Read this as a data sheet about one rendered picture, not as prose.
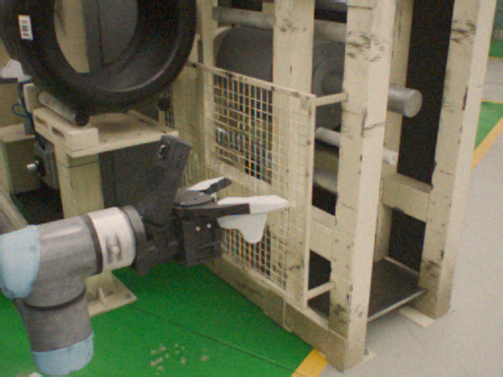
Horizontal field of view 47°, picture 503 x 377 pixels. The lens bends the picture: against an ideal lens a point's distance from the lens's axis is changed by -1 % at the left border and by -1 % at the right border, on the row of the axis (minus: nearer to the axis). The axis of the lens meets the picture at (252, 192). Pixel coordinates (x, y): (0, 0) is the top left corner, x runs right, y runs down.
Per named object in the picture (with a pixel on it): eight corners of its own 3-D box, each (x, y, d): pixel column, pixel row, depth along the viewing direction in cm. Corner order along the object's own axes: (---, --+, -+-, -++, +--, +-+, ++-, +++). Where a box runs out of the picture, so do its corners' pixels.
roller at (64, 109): (37, 103, 199) (37, 90, 197) (50, 103, 202) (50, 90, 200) (75, 127, 173) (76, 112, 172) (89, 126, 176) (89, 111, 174)
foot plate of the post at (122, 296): (53, 293, 250) (51, 285, 249) (110, 273, 265) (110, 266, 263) (76, 322, 230) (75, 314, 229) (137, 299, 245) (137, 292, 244)
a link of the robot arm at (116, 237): (79, 207, 73) (99, 223, 66) (113, 199, 75) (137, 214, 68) (87, 262, 75) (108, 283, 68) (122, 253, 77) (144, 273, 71)
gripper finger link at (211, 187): (216, 210, 91) (189, 231, 83) (212, 173, 89) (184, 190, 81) (234, 211, 90) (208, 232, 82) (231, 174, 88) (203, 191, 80)
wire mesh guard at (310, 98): (165, 215, 252) (154, 52, 225) (168, 214, 253) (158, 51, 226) (303, 311, 186) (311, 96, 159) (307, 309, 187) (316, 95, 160)
